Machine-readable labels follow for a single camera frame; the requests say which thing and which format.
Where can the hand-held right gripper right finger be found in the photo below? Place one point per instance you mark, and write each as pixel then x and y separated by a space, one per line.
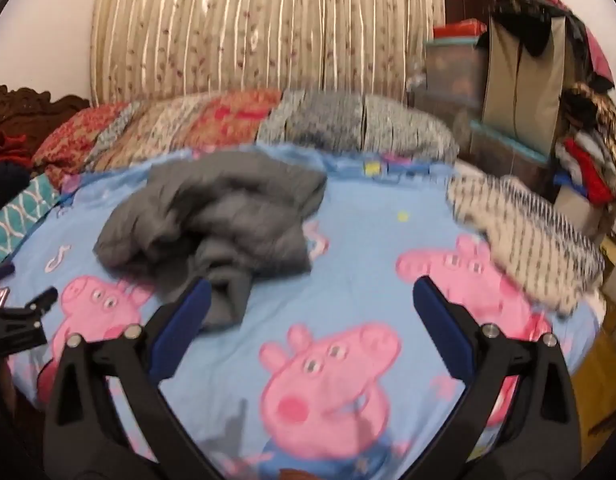
pixel 440 325

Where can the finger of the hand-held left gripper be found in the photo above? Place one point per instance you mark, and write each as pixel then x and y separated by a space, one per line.
pixel 17 332

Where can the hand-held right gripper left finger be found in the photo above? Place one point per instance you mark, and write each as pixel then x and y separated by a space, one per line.
pixel 187 320

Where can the grey padded jacket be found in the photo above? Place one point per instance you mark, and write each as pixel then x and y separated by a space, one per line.
pixel 212 210

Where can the pile of colourful clothes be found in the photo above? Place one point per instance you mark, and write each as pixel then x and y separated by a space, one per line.
pixel 593 160

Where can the dark clothes on organizer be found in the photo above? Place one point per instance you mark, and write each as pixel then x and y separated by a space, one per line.
pixel 538 15

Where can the teal white patterned pillow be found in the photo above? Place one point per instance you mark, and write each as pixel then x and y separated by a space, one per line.
pixel 17 220

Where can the blue cartoon pig blanket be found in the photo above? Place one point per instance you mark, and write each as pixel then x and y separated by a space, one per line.
pixel 363 240

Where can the black and white patterned cloth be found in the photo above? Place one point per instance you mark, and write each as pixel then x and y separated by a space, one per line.
pixel 528 240

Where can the navy knitted cloth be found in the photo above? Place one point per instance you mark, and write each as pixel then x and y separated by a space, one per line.
pixel 2 185

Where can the clear plastic storage box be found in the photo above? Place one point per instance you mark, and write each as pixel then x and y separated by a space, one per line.
pixel 508 155
pixel 445 125
pixel 455 67

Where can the dark red cloth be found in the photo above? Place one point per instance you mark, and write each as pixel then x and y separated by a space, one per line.
pixel 2 142

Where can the red patchwork quilt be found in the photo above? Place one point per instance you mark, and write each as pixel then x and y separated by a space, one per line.
pixel 187 120

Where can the grey patterned pillow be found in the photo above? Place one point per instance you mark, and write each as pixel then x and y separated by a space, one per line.
pixel 338 115

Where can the striped floral curtain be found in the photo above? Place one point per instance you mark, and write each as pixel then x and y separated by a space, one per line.
pixel 237 25

